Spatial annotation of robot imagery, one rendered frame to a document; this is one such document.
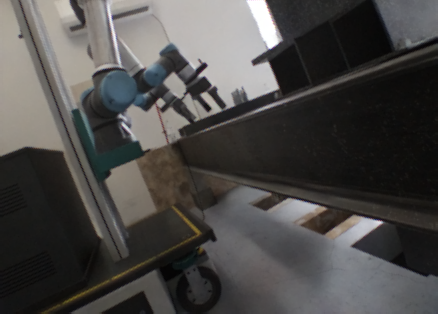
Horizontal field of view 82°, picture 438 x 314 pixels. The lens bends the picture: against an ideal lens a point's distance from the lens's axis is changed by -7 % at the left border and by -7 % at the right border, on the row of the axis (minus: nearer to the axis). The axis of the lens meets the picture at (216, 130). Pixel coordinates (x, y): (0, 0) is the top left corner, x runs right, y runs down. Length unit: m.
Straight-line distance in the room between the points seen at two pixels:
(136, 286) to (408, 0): 1.29
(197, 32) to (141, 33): 0.59
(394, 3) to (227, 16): 2.42
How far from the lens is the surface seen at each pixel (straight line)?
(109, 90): 0.87
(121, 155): 0.97
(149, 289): 1.05
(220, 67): 3.00
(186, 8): 3.18
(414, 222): 0.51
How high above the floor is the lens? 0.67
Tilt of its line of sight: 1 degrees down
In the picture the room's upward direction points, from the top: 22 degrees counter-clockwise
